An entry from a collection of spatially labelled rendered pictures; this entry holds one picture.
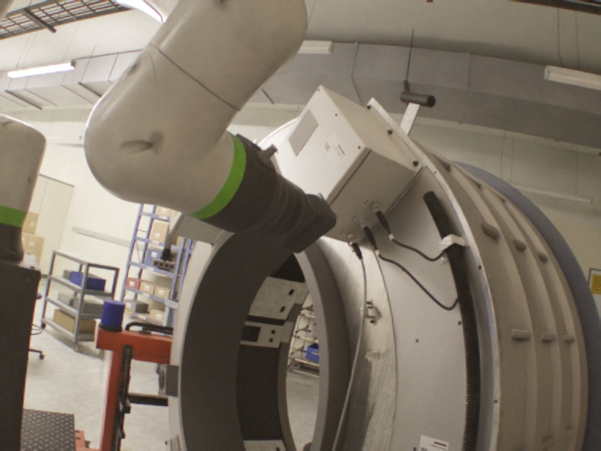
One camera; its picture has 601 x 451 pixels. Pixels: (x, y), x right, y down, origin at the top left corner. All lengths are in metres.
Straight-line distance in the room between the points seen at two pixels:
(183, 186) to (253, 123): 7.09
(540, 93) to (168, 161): 4.12
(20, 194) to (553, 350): 0.98
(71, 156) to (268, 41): 10.19
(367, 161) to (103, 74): 5.95
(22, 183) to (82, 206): 8.80
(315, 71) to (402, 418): 4.06
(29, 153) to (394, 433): 0.78
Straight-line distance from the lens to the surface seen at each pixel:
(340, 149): 0.65
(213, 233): 1.36
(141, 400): 2.14
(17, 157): 0.78
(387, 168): 0.65
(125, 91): 0.32
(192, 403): 1.40
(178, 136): 0.31
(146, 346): 2.08
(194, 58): 0.30
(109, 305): 2.01
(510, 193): 1.09
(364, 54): 4.43
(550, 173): 6.73
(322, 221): 0.51
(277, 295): 1.46
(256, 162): 0.39
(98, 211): 9.13
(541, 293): 0.77
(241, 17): 0.30
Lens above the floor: 1.45
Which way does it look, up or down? 6 degrees up
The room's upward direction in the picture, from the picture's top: 12 degrees clockwise
